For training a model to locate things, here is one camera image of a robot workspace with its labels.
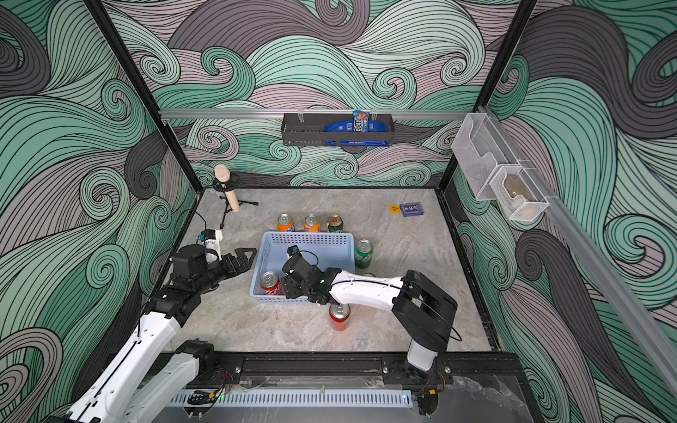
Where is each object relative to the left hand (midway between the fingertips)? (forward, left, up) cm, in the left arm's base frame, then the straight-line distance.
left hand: (246, 251), depth 77 cm
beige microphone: (+25, +11, +8) cm, 29 cm away
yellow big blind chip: (+34, -53, -19) cm, 66 cm away
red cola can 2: (-15, -28, -9) cm, 34 cm away
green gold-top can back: (+17, -27, -9) cm, 33 cm away
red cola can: (-7, -7, -9) cm, 13 cm away
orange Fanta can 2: (+17, -18, -9) cm, 26 cm away
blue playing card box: (+32, -60, -17) cm, 70 cm away
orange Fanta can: (+17, -8, -9) cm, 21 cm away
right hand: (-3, -14, -12) cm, 19 cm away
